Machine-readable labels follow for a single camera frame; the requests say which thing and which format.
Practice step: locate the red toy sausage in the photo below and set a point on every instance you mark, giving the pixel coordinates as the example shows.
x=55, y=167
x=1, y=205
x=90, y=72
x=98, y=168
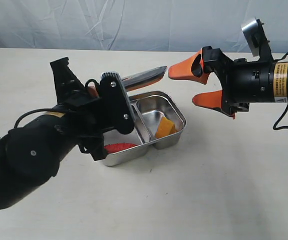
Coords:
x=118, y=147

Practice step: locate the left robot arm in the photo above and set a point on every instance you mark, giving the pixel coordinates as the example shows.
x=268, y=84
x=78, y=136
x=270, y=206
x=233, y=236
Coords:
x=31, y=154

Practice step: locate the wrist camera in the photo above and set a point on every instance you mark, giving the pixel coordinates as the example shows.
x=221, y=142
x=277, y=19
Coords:
x=116, y=102
x=253, y=32

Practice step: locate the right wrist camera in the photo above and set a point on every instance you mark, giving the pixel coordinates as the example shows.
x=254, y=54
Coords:
x=253, y=32

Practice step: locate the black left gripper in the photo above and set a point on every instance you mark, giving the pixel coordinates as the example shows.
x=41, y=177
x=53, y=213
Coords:
x=77, y=119

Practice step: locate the dark transparent lunch box lid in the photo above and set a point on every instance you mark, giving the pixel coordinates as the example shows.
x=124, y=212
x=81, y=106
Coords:
x=144, y=79

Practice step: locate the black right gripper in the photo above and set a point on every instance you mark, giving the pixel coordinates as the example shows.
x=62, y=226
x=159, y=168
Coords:
x=243, y=82

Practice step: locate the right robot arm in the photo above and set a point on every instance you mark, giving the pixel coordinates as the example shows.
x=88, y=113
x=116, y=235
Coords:
x=278, y=82

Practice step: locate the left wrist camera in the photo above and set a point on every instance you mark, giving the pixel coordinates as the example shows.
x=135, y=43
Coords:
x=116, y=102

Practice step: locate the steel two-compartment lunch box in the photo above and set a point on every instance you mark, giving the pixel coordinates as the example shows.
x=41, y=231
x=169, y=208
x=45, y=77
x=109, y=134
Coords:
x=149, y=109

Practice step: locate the light blue backdrop cloth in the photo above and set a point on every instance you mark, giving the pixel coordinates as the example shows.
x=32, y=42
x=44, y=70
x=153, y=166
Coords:
x=139, y=25

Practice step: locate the yellow toy cheese wedge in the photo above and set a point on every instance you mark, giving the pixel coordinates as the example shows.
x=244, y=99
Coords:
x=166, y=127

